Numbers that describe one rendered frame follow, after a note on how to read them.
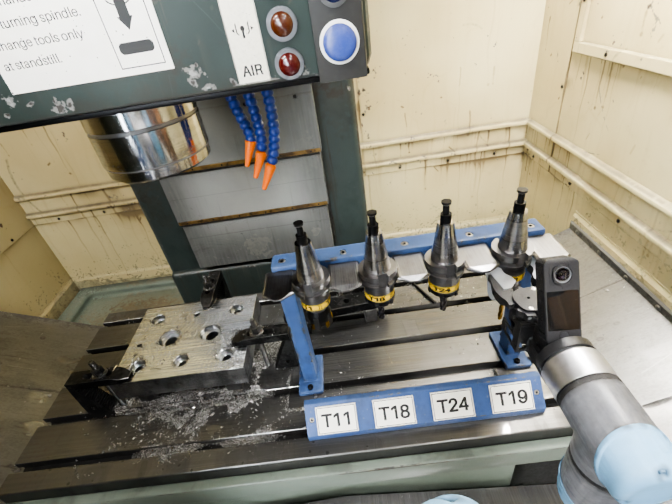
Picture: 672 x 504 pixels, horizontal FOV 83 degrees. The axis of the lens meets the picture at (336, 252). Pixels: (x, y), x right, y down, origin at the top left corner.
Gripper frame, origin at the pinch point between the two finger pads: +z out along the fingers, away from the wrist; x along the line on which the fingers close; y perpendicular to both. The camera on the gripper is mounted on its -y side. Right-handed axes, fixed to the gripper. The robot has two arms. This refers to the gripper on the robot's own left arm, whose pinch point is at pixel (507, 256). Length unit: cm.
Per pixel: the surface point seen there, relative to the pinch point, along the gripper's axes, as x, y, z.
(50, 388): -123, 50, 25
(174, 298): -104, 65, 77
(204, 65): -37, -36, -11
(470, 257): -6.7, -1.9, -1.3
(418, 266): -15.3, -1.8, -1.8
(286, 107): -37, -15, 52
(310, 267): -32.5, -5.5, -3.0
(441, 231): -12.0, -8.5, -2.3
